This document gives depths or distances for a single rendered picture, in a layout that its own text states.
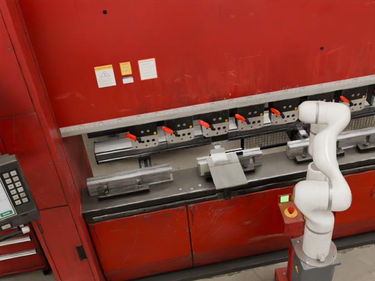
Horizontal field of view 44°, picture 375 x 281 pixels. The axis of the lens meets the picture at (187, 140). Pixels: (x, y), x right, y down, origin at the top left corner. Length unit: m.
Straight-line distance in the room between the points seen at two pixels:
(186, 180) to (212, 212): 0.27
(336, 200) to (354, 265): 1.61
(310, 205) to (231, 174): 0.76
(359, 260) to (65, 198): 2.11
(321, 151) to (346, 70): 0.74
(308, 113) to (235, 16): 0.58
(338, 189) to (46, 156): 1.34
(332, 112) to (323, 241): 0.57
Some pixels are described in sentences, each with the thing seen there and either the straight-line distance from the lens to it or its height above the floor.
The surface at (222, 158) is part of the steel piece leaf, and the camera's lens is 2.72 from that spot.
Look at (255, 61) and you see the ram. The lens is 2.41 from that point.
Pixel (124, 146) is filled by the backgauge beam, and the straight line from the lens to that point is 2.92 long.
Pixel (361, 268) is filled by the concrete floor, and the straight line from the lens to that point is 3.54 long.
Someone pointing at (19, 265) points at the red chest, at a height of 0.20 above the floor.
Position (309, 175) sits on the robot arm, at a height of 1.12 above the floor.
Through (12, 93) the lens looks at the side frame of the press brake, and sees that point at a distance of 2.14.
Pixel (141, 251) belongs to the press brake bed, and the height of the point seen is 0.43.
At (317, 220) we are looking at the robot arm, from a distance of 2.05.
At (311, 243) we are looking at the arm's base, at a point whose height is 1.11.
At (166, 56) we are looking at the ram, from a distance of 2.28.
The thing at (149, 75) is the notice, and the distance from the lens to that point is 2.32.
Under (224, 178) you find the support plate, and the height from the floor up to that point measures 1.00.
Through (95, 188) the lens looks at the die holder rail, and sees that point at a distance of 2.76.
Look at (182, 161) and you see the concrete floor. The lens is 4.24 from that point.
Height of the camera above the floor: 2.79
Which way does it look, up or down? 39 degrees down
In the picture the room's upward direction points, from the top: 6 degrees counter-clockwise
